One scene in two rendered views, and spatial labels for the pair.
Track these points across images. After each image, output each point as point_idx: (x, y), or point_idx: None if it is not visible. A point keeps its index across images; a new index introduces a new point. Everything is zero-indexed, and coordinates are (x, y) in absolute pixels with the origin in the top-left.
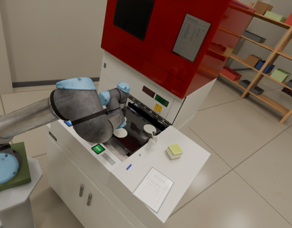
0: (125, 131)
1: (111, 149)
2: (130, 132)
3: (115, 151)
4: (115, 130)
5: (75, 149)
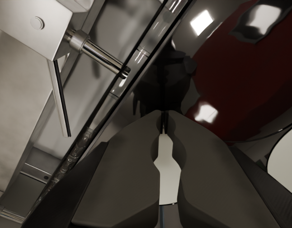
0: (176, 196)
1: (7, 134)
2: (173, 218)
3: (6, 153)
4: (167, 140)
5: None
